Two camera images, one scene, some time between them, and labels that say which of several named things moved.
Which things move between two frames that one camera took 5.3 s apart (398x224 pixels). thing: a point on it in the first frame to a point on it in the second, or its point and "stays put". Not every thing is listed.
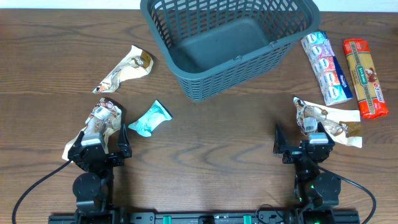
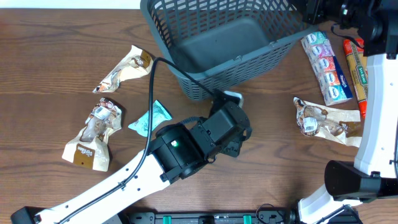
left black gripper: [125, 152] to [236, 148]
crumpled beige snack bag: [138, 63] stays put
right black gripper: [280, 143] to [314, 12]
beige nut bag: [342, 126] stays put
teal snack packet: [155, 115] stays put
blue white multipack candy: [319, 51] stays put
